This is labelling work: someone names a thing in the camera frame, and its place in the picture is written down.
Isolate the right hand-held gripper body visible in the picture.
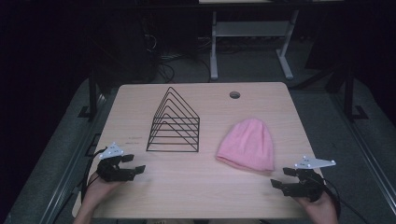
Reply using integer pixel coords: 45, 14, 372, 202
281, 156, 337, 203

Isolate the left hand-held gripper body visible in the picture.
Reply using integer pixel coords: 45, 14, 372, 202
95, 142, 136, 183

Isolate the pink knit beanie hat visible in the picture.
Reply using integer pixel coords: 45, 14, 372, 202
216, 118, 276, 174

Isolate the black wire rack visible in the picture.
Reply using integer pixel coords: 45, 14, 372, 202
146, 86, 201, 154

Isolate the person's left hand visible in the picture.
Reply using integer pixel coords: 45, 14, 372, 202
81, 172, 123, 210

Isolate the person's right hand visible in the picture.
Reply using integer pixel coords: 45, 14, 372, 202
294, 189, 339, 218

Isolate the black metal stand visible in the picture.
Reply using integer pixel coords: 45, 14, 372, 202
342, 66, 370, 123
78, 69, 106, 120

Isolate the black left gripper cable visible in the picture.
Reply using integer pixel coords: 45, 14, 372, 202
79, 147, 108, 203

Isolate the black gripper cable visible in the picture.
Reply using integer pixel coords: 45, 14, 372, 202
321, 176, 372, 224
79, 147, 108, 203

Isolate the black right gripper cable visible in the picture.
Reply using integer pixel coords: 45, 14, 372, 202
321, 176, 372, 224

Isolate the bundle of floor cables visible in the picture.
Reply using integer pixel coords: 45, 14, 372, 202
141, 32, 213, 84

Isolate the white metal desk frame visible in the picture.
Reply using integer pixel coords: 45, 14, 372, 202
209, 9, 300, 82

